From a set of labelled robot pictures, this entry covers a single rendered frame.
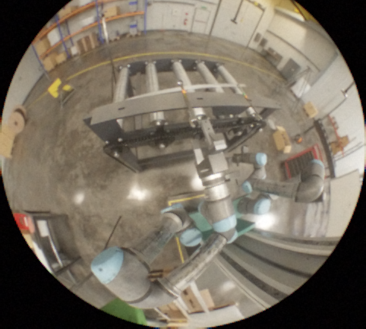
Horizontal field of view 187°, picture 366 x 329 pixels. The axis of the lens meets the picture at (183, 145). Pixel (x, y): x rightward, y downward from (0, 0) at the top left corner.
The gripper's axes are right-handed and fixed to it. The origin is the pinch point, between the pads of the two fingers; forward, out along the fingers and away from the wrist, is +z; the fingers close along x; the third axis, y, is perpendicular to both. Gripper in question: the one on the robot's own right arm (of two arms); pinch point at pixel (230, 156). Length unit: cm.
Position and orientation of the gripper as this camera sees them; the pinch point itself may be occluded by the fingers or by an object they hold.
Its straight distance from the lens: 93.3
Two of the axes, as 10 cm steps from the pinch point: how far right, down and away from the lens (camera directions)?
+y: 1.8, 9.8, 0.5
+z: -3.6, 0.2, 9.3
